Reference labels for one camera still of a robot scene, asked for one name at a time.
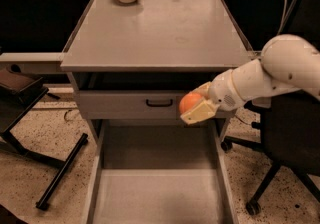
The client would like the closed grey top drawer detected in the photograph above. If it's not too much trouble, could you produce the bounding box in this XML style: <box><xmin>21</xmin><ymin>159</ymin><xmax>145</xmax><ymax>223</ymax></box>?
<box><xmin>74</xmin><ymin>90</ymin><xmax>185</xmax><ymax>120</ymax></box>

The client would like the grey drawer cabinet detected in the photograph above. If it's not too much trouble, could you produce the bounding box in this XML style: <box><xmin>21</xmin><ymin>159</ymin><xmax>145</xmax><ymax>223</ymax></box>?
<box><xmin>61</xmin><ymin>0</ymin><xmax>249</xmax><ymax>134</ymax></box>

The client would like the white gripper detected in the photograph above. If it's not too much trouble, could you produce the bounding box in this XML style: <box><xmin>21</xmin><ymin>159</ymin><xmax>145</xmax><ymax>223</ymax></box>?
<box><xmin>180</xmin><ymin>70</ymin><xmax>245</xmax><ymax>125</ymax></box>

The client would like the black office chair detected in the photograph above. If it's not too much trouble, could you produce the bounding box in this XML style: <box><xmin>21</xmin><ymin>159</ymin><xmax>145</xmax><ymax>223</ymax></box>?
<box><xmin>221</xmin><ymin>91</ymin><xmax>320</xmax><ymax>215</ymax></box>

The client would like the orange fruit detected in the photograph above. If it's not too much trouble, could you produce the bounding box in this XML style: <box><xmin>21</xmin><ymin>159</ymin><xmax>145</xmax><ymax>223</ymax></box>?
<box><xmin>179</xmin><ymin>92</ymin><xmax>202</xmax><ymax>114</ymax></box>

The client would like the open grey middle drawer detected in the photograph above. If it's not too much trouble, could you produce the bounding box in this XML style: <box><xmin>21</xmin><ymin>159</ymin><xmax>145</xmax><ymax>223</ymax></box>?
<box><xmin>81</xmin><ymin>121</ymin><xmax>239</xmax><ymax>224</ymax></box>

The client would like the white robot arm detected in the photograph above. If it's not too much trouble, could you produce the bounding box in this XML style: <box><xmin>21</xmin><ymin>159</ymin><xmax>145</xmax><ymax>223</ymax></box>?
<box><xmin>179</xmin><ymin>34</ymin><xmax>320</xmax><ymax>125</ymax></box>

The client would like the white cable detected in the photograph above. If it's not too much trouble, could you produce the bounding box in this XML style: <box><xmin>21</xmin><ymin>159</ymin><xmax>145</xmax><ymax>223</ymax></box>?
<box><xmin>276</xmin><ymin>0</ymin><xmax>288</xmax><ymax>37</ymax></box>

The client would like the black drawer handle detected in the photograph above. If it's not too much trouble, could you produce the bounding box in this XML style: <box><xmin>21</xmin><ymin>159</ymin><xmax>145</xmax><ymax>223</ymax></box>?
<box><xmin>145</xmin><ymin>99</ymin><xmax>173</xmax><ymax>108</ymax></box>

